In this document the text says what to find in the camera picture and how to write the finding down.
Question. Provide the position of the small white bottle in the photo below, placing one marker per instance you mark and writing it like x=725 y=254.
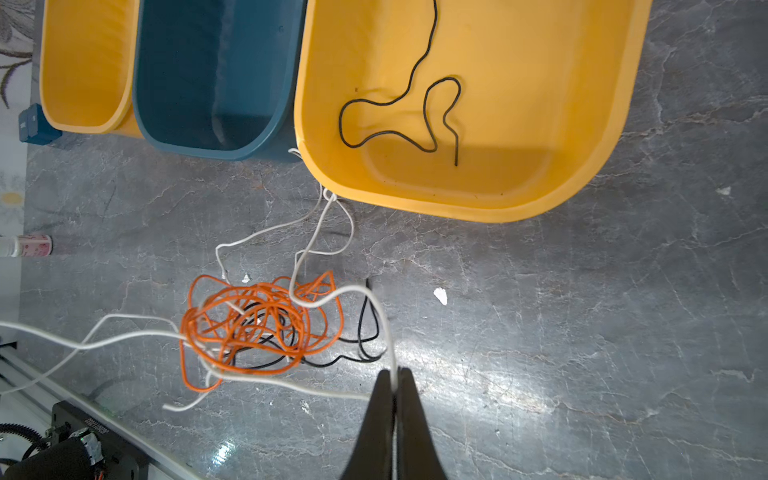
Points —
x=26 y=246

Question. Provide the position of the yellow plastic tray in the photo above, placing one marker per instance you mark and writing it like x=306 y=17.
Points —
x=486 y=111
x=88 y=53

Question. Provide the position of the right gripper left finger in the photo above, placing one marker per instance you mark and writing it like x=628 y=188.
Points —
x=372 y=456

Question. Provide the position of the right yellow plastic tray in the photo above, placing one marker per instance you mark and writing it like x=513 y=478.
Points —
x=486 y=111

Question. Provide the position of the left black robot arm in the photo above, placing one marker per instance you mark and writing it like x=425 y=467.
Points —
x=75 y=446

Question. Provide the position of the teal plastic tray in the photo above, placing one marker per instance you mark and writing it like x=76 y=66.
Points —
x=217 y=79

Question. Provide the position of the small blue box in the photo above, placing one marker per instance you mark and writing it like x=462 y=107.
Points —
x=34 y=128

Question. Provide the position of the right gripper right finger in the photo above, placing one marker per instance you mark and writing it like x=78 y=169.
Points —
x=416 y=456

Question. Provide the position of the left yellow plastic tray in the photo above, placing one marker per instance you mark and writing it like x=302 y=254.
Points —
x=88 y=53

